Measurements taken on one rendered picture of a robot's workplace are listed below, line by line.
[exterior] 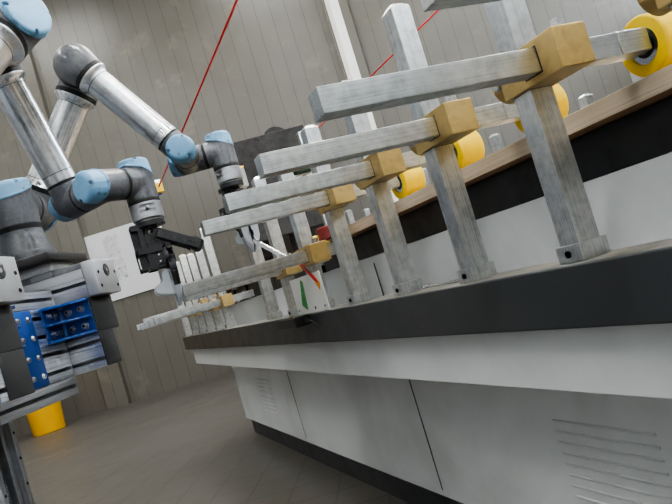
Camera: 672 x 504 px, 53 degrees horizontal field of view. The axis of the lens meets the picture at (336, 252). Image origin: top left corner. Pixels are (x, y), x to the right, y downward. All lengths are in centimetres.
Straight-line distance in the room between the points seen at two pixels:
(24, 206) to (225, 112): 741
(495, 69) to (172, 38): 895
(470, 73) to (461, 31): 855
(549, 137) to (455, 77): 16
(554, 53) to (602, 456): 79
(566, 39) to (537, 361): 46
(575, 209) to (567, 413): 60
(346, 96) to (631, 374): 49
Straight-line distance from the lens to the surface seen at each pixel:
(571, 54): 85
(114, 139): 961
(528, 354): 106
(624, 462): 133
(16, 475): 179
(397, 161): 126
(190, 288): 165
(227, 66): 938
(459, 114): 104
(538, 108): 89
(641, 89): 99
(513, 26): 91
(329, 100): 71
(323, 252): 170
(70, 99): 210
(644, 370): 90
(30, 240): 191
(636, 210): 111
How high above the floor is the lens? 76
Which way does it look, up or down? 2 degrees up
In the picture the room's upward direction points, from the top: 17 degrees counter-clockwise
